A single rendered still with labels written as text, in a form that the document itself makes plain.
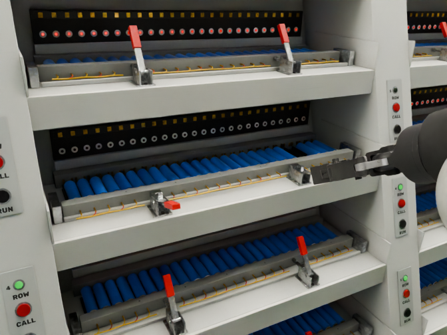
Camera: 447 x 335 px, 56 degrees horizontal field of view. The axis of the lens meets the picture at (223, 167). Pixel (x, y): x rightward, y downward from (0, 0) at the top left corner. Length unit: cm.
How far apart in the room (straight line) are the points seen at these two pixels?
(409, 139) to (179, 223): 34
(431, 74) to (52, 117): 74
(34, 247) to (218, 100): 34
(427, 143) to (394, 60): 41
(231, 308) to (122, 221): 25
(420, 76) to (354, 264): 41
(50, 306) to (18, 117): 25
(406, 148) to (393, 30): 41
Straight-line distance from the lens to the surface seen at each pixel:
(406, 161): 54
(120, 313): 73
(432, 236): 107
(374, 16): 88
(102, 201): 65
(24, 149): 59
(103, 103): 60
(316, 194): 78
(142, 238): 64
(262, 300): 78
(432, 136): 51
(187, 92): 64
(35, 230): 60
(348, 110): 92
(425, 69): 97
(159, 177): 72
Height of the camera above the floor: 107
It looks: 8 degrees down
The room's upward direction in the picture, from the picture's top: 6 degrees counter-clockwise
